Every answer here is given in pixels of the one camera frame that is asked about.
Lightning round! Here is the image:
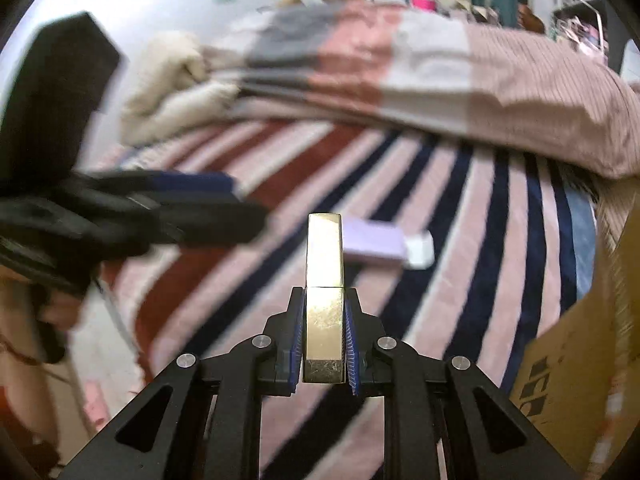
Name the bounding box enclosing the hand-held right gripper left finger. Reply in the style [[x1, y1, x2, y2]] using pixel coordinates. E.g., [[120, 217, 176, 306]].
[[60, 286, 306, 480]]

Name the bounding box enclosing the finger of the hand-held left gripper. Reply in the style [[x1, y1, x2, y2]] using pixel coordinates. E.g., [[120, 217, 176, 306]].
[[95, 169, 240, 208], [125, 199, 269, 251]]

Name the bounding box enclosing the large brown plush toy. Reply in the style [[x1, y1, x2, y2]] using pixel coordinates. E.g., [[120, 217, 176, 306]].
[[517, 4, 546, 33]]

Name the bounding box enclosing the dark bookshelf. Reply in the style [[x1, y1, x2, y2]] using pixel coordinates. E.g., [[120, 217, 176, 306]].
[[550, 0, 626, 68]]

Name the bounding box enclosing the striped fleece blanket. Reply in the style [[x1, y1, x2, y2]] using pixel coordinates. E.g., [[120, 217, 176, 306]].
[[75, 120, 601, 480]]

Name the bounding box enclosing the cream fleece blanket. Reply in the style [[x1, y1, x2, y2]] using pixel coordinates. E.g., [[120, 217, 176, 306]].
[[120, 30, 241, 146]]

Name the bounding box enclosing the person's left hand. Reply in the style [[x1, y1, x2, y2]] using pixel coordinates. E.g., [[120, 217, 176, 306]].
[[32, 277, 103, 333]]

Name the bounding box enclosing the purple carton with white flap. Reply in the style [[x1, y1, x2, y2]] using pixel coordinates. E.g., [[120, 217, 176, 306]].
[[342, 215, 435, 269]]

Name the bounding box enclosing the printed bed sheet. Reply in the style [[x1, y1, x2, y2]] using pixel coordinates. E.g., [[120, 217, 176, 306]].
[[565, 185, 599, 301]]

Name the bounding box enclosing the gold rectangular case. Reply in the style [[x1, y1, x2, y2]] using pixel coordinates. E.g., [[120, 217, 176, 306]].
[[304, 212, 347, 385]]

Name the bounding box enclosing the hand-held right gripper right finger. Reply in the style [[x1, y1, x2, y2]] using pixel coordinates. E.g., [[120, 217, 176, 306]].
[[344, 287, 581, 480]]

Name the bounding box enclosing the folded striped quilt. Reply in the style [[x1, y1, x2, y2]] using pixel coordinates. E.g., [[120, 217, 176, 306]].
[[205, 0, 640, 181]]

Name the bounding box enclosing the person's left forearm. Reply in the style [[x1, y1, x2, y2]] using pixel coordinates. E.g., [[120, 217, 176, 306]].
[[0, 265, 63, 461]]

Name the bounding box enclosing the brown cardboard box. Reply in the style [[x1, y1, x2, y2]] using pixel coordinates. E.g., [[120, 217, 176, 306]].
[[507, 175, 640, 480]]

